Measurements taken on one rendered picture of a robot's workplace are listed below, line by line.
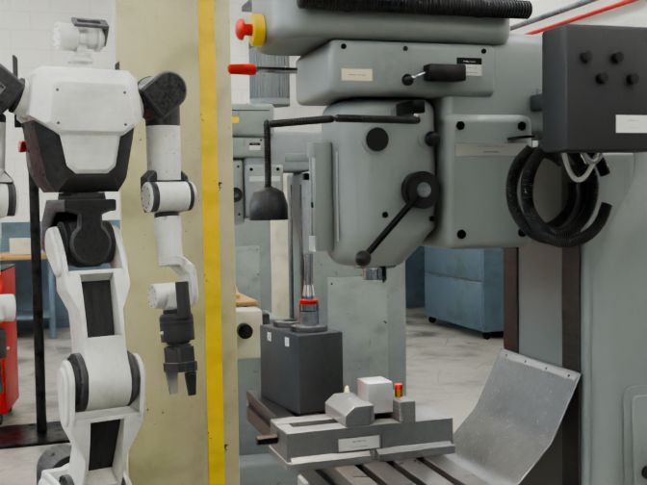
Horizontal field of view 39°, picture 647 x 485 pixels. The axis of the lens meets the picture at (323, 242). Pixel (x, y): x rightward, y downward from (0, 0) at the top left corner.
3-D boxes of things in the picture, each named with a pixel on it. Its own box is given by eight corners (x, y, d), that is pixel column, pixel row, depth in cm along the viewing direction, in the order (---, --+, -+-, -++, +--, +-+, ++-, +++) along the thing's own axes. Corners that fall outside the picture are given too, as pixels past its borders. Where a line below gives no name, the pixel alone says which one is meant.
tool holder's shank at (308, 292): (305, 300, 220) (304, 254, 220) (299, 299, 223) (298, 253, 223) (317, 299, 222) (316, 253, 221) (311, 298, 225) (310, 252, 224)
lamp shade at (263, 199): (241, 219, 169) (240, 187, 169) (268, 218, 175) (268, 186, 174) (269, 220, 165) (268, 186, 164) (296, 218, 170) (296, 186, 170)
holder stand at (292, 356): (299, 415, 216) (297, 330, 215) (260, 397, 235) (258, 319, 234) (344, 408, 221) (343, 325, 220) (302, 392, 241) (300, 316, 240)
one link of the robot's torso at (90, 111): (-4, 197, 239) (-9, 59, 237) (122, 195, 256) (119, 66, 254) (22, 196, 213) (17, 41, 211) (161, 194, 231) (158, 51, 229)
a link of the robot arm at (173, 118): (137, 127, 246) (135, 76, 245) (168, 128, 250) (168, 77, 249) (152, 124, 236) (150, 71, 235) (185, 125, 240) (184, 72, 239)
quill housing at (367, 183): (349, 269, 169) (346, 94, 168) (315, 262, 189) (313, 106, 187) (443, 266, 175) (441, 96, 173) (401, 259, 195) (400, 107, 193)
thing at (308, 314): (304, 326, 220) (304, 305, 219) (296, 324, 224) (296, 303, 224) (322, 325, 222) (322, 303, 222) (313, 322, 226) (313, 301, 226)
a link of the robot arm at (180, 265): (159, 309, 241) (154, 258, 243) (190, 306, 246) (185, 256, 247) (168, 307, 236) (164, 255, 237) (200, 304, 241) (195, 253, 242)
